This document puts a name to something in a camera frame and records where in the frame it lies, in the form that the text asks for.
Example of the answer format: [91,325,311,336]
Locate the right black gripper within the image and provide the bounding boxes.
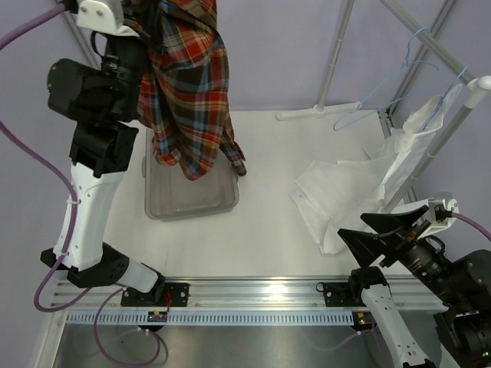
[339,203,467,306]

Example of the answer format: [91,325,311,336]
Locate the white shirt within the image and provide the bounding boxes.
[290,95,446,255]

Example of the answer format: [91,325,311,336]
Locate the red plaid shirt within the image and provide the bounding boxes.
[138,1,246,180]

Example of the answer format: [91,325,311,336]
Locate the light blue wire hanger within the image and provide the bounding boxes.
[332,26,440,132]

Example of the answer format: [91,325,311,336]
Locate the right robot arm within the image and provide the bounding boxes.
[338,204,490,367]

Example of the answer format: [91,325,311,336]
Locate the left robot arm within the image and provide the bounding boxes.
[41,1,165,306]

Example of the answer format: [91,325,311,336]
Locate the white clothes rack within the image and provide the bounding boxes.
[276,1,490,211]

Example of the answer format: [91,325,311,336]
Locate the grey translucent plastic bin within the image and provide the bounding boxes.
[142,130,239,221]

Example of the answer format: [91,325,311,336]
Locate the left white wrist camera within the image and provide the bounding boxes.
[76,0,139,38]

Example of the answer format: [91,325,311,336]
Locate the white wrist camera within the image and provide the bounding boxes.
[76,0,139,38]
[420,192,460,238]

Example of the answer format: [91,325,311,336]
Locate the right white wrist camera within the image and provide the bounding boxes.
[420,192,460,238]

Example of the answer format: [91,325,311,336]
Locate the left aluminium frame post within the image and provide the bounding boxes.
[62,11,99,69]

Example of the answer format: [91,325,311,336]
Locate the aluminium frame post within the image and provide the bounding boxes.
[387,0,460,118]
[62,11,99,69]

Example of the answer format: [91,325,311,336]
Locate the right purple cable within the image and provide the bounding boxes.
[306,212,491,352]

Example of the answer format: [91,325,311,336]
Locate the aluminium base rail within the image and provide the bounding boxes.
[49,278,446,312]

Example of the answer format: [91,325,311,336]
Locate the right aluminium frame post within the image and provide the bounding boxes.
[387,0,460,118]

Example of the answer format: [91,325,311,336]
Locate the white slotted cable duct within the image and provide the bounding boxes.
[67,310,354,326]

